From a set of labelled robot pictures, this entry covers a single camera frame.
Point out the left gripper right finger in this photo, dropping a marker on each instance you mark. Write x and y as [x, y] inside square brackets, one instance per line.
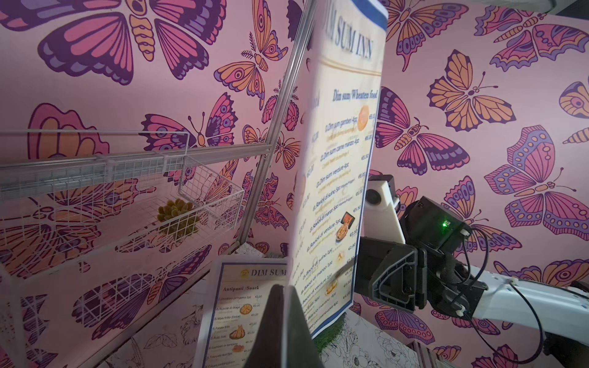
[298, 349]

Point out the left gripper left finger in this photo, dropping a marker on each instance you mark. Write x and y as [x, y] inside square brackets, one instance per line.
[266, 351]

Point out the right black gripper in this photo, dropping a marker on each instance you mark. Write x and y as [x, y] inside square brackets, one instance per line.
[405, 277]

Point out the dim sum menu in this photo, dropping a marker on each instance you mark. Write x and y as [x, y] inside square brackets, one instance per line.
[239, 287]
[341, 86]

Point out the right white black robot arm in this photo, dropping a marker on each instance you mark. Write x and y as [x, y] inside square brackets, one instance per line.
[560, 315]

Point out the green artificial grass mat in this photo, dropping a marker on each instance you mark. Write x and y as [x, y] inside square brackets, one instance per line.
[329, 335]

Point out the green yellow item in basket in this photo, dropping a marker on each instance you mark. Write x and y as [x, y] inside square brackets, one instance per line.
[178, 218]

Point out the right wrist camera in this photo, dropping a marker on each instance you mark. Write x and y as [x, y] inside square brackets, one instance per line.
[380, 219]

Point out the white wire wall basket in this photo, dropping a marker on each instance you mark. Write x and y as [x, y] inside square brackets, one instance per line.
[82, 260]

